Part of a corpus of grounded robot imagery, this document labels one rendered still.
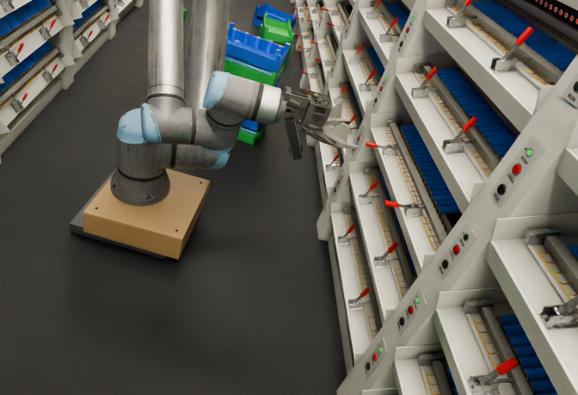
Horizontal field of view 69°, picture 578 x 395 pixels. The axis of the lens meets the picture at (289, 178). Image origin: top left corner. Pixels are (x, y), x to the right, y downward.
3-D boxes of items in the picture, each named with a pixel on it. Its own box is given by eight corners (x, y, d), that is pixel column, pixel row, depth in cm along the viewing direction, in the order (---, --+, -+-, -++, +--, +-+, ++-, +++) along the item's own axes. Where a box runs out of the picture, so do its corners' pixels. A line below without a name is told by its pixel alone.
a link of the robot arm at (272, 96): (253, 128, 98) (255, 108, 105) (273, 133, 99) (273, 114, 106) (263, 94, 92) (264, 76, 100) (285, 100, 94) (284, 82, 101)
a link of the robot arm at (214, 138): (189, 127, 111) (196, 94, 101) (232, 131, 115) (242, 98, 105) (191, 156, 106) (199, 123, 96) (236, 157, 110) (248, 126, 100)
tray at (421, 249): (420, 283, 93) (424, 254, 88) (370, 138, 141) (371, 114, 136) (512, 276, 93) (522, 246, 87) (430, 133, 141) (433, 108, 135)
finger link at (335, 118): (358, 107, 107) (330, 107, 102) (349, 126, 110) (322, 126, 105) (351, 100, 109) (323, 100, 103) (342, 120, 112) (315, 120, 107)
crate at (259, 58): (213, 50, 188) (217, 33, 183) (228, 38, 204) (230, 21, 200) (276, 73, 187) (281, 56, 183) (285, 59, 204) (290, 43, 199)
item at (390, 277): (384, 332, 104) (387, 298, 96) (348, 182, 153) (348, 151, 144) (466, 326, 104) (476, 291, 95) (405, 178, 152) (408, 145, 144)
